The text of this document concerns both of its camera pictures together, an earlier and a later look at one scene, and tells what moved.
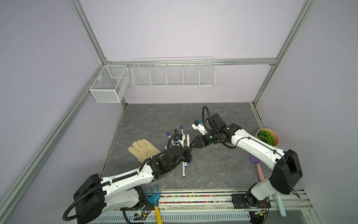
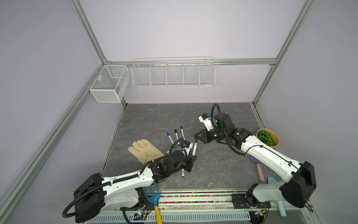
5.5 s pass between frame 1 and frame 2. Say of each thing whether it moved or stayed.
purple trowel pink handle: stayed
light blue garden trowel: stayed
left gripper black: moved
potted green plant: stayed
